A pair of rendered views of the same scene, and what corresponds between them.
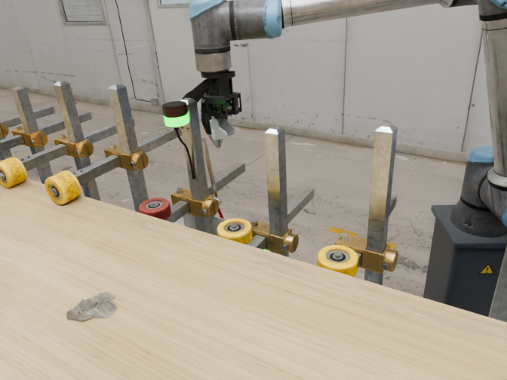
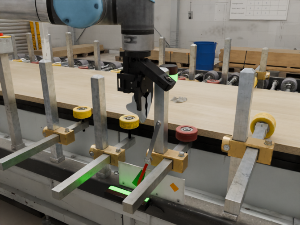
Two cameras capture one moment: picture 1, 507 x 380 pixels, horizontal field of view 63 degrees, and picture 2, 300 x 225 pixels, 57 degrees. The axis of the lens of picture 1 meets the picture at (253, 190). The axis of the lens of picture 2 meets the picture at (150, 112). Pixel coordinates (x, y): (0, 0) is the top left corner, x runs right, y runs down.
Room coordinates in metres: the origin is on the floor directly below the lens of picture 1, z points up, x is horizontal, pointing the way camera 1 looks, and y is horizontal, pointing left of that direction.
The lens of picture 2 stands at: (1.87, 0.04, 1.30)
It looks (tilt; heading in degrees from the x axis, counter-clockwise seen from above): 20 degrees down; 175
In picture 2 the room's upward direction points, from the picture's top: straight up
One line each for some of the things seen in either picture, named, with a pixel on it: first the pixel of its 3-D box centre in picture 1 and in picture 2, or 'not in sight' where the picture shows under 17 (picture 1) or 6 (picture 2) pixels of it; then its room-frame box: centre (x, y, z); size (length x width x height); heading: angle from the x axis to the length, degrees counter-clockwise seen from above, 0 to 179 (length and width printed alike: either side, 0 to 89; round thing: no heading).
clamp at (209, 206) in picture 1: (194, 203); (167, 158); (1.05, 0.17, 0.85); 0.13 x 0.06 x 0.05; 57
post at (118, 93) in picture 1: (133, 163); (238, 150); (1.18, 0.36, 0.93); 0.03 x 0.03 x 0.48; 57
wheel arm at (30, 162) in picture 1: (78, 142); not in sight; (1.36, 0.59, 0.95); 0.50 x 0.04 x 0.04; 147
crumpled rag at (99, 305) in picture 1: (92, 302); (179, 98); (0.58, 0.30, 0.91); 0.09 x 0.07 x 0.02; 101
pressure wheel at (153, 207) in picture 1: (157, 222); (185, 141); (0.95, 0.26, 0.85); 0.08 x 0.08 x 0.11
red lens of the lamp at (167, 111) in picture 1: (174, 108); (168, 69); (1.00, 0.18, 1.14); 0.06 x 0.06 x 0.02
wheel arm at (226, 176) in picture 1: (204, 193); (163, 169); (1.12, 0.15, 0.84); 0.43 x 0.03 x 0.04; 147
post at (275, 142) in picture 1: (278, 218); (101, 137); (0.91, -0.06, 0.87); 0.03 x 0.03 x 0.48; 57
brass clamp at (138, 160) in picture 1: (127, 157); (247, 147); (1.19, 0.38, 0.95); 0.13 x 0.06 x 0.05; 57
